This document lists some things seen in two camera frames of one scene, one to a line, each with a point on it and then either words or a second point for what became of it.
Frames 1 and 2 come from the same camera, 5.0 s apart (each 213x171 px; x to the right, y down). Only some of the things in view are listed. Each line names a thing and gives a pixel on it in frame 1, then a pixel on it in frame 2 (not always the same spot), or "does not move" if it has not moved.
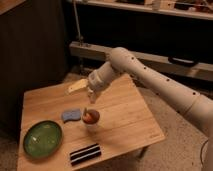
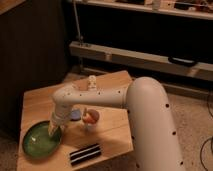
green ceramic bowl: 42,139 does not move
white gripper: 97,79 -> 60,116
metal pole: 80,41 does not move
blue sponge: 71,115 does not move
